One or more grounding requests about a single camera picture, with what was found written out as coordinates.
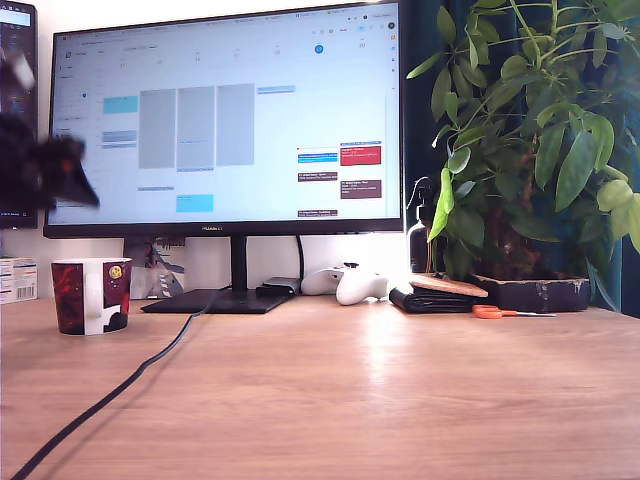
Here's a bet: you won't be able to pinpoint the small black hub box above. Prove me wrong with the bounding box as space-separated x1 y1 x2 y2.
255 277 302 300

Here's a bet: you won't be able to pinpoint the dark spray bottle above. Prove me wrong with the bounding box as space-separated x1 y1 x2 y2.
406 177 448 275

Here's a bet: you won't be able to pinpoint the black monitor power cable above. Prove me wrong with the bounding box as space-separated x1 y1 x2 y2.
295 234 307 294

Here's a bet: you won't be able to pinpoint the illustrated postcard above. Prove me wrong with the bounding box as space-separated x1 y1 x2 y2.
123 237 187 301

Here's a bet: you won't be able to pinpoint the black leather wallet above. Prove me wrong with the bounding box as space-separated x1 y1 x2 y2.
388 287 477 316

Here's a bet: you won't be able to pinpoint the black cable on table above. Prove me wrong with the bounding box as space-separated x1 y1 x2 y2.
9 293 222 480

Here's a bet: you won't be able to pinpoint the white game controller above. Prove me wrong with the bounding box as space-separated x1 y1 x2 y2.
300 262 390 307

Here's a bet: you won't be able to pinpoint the large black Huawei monitor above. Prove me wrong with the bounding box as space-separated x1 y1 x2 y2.
43 0 405 316

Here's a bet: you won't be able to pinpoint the green leafy house plant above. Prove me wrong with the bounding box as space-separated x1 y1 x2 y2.
405 0 640 312

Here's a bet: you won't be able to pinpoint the black rectangular planter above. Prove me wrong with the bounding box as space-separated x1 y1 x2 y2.
468 272 592 314

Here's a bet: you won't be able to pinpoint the orange handled scissors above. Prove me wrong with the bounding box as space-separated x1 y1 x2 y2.
471 304 558 321

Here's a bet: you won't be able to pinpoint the red and white coffee cup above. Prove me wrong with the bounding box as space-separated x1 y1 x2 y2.
50 257 134 337

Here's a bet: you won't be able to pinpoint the white and blue carton box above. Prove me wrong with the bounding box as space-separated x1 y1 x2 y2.
0 256 40 306

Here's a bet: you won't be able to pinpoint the round cork coaster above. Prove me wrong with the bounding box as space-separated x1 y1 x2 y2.
408 273 490 300

